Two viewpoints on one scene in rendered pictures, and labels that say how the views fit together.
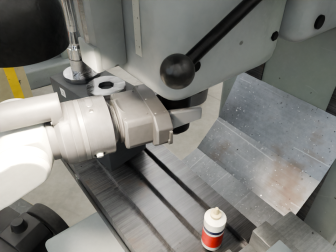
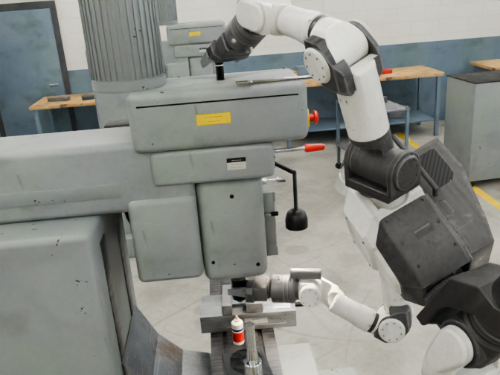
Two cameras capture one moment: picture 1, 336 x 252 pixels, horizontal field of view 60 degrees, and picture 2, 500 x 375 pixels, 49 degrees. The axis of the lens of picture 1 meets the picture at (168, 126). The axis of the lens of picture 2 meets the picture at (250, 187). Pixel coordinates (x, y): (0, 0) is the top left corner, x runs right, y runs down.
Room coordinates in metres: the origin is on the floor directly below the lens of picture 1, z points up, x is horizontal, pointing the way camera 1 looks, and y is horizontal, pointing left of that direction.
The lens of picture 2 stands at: (1.59, 0.90, 2.12)
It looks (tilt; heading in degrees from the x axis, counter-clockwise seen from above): 20 degrees down; 215
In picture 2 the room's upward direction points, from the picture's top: 4 degrees counter-clockwise
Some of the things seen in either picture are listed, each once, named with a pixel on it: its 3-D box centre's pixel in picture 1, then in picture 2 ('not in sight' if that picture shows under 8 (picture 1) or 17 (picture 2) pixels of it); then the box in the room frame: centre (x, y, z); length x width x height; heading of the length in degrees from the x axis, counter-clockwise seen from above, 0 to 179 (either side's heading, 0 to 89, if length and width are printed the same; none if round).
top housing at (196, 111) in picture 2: not in sight; (218, 107); (0.39, -0.02, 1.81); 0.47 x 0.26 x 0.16; 128
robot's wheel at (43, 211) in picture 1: (49, 226); not in sight; (0.64, 0.46, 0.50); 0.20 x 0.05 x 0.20; 61
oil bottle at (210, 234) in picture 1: (213, 225); (237, 329); (0.31, -0.09, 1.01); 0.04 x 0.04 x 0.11
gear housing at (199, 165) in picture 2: not in sight; (212, 152); (0.41, -0.05, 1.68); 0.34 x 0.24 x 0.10; 128
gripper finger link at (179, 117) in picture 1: (183, 118); not in sight; (0.35, -0.02, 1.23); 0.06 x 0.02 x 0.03; 113
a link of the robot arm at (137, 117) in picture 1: (120, 121); (267, 289); (0.35, 0.07, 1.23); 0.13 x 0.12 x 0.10; 23
